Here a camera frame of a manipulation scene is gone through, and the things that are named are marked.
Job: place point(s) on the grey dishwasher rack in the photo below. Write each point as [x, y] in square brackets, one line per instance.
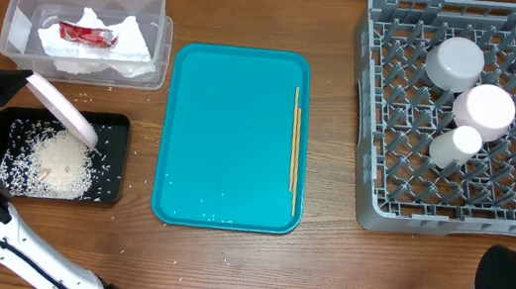
[399, 188]

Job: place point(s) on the clear plastic bin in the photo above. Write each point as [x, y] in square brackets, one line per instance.
[20, 41]

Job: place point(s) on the pile of rice grains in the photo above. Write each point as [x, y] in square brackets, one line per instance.
[43, 159]

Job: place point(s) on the teal plastic tray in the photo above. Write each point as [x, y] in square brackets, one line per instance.
[224, 154]

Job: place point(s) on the white napkin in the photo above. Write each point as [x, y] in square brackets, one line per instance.
[127, 53]

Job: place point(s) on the white plate with rice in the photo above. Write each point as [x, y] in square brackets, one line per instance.
[62, 109]

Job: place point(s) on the black plastic tray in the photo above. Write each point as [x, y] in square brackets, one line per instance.
[113, 132]

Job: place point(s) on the small pink bowl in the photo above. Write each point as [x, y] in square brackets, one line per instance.
[487, 108]

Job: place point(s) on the red snack wrapper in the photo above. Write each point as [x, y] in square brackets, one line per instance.
[91, 37]

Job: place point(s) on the white paper cup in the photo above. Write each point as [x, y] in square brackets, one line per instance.
[459, 145]

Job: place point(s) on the grey bowl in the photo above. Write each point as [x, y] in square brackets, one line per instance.
[455, 64]

